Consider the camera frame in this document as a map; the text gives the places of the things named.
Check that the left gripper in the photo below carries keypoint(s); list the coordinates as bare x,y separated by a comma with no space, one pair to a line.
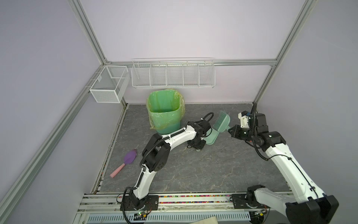
201,146

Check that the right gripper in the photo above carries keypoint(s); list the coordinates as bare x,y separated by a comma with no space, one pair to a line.
235,134

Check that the mint green dustpan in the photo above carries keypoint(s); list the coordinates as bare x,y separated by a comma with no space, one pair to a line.
211,137

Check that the mint green hand brush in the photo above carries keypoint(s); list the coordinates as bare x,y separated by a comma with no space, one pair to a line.
222,123

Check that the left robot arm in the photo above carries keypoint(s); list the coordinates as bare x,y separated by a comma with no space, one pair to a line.
157,150

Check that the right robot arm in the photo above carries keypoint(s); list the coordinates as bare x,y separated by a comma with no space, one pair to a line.
309,204

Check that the green trash bin with bag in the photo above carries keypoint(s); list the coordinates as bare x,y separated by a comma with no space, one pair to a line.
166,108

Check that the purple pink scoop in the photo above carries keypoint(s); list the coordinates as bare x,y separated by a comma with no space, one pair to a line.
128,159

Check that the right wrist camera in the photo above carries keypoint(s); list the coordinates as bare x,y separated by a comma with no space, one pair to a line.
244,119

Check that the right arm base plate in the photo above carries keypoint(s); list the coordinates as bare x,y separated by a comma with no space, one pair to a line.
240,201

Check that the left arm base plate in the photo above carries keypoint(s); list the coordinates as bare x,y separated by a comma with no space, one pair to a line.
131,203

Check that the long white wire basket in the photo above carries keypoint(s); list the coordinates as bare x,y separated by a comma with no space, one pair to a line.
190,72

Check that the small white wire basket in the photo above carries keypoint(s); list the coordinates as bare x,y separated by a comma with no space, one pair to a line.
111,84

